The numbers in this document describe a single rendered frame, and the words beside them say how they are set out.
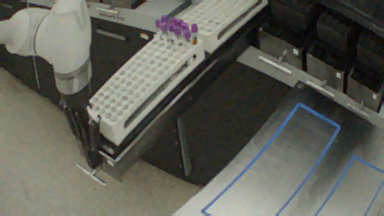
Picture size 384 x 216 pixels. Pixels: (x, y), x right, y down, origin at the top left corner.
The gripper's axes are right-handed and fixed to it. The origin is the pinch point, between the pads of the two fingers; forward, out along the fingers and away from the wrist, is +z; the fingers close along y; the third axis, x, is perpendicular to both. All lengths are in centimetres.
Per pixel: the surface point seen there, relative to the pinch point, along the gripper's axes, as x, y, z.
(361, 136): -33, -53, -2
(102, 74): -52, 51, 38
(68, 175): -31, 65, 80
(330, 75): -52, -32, 2
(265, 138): -20.8, -28.5, -2.1
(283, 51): -52, -16, 2
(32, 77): -53, 111, 62
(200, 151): -52, 14, 52
